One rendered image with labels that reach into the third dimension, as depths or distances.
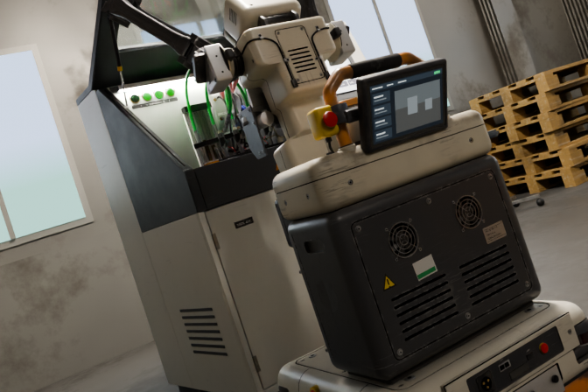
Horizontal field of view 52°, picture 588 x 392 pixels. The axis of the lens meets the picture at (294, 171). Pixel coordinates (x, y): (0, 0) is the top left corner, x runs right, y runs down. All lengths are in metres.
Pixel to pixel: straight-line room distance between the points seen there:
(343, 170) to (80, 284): 3.60
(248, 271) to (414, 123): 1.07
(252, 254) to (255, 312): 0.22
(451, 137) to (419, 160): 0.12
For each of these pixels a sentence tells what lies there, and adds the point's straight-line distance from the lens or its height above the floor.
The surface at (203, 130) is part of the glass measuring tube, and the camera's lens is 2.92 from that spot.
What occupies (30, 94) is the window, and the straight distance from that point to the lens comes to 4.93.
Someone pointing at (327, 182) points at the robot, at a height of 0.75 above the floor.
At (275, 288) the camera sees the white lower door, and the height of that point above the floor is 0.42.
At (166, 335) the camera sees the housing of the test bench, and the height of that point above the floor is 0.31.
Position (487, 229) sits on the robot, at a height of 0.51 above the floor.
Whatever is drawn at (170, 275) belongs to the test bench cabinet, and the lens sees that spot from 2.62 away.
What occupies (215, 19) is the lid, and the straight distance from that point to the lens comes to 2.90.
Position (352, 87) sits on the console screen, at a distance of 3.16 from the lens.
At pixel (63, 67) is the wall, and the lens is 5.03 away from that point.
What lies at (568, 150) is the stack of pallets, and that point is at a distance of 5.70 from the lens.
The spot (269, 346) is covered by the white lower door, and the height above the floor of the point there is 0.24.
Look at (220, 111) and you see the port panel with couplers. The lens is 3.00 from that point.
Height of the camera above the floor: 0.77
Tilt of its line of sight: 1 degrees up
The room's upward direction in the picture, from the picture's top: 19 degrees counter-clockwise
